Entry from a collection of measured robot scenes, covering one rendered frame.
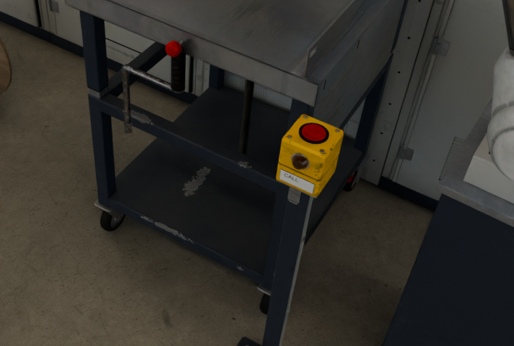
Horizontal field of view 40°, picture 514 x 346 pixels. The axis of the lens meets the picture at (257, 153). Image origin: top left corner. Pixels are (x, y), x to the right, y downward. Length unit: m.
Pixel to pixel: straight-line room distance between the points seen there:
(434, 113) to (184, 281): 0.87
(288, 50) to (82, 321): 0.97
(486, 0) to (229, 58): 0.76
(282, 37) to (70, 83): 1.38
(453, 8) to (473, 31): 0.08
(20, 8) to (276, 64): 1.69
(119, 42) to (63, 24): 0.26
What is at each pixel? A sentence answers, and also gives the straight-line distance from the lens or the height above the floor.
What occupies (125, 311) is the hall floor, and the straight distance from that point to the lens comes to 1.99.
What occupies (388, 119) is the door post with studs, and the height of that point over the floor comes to 0.28.
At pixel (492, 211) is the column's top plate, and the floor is 0.74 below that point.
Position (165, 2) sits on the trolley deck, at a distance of 1.54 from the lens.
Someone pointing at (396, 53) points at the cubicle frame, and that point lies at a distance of 2.07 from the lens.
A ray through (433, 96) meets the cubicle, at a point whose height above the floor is 0.44.
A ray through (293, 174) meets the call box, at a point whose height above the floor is 0.83.
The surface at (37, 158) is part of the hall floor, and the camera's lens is 2.41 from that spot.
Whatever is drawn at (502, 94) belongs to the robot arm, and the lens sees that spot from 1.11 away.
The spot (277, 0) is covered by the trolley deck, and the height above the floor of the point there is 0.85.
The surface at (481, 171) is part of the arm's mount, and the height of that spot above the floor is 0.79.
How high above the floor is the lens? 1.65
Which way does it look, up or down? 43 degrees down
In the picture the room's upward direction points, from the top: 7 degrees clockwise
